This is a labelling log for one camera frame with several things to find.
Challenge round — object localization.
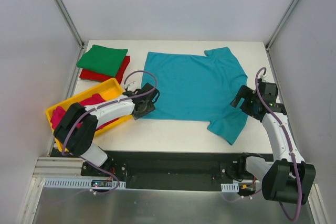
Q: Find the yellow plastic bin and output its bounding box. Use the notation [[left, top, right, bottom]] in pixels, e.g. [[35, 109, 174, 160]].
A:
[[46, 78, 132, 137]]

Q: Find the aluminium front rail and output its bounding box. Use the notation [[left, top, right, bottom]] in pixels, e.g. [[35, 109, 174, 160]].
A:
[[33, 156, 87, 179]]

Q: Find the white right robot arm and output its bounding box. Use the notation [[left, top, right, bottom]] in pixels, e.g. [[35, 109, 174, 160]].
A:
[[230, 80, 316, 205]]

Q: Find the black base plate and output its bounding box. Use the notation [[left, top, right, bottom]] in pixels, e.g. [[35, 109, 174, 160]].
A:
[[49, 148, 274, 192]]

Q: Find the aluminium frame post right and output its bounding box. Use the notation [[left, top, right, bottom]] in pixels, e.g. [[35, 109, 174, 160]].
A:
[[265, 0, 318, 50]]

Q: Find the teal t shirt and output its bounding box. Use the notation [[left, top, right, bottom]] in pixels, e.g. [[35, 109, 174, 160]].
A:
[[142, 47, 248, 145]]

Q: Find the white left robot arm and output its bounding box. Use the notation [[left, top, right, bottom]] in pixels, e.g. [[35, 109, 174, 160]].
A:
[[54, 82, 160, 176]]

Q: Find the aluminium frame post left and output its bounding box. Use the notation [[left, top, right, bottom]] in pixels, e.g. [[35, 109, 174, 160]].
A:
[[54, 0, 85, 49]]

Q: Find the green folded t shirt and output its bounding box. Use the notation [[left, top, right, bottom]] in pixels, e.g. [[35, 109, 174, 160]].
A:
[[76, 45, 128, 76]]

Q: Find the aluminium frame post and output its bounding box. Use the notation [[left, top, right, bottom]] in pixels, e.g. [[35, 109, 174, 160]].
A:
[[54, 0, 85, 49], [265, 0, 318, 50]]

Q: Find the red folded t shirt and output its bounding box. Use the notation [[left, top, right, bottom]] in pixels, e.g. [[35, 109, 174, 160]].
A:
[[79, 56, 131, 84]]

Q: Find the magenta crumpled t shirt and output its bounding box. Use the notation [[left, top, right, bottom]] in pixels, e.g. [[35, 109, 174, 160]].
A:
[[49, 93, 121, 131]]

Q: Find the white slotted cable duct right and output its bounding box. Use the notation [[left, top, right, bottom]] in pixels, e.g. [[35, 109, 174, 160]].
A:
[[220, 183, 239, 193]]

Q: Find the white slotted cable duct left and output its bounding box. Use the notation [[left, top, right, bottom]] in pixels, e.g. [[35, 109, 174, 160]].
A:
[[44, 178, 126, 190]]

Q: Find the white slotted cable duct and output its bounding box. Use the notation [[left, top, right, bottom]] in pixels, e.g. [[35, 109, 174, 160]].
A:
[[220, 183, 239, 193], [44, 178, 126, 190]]

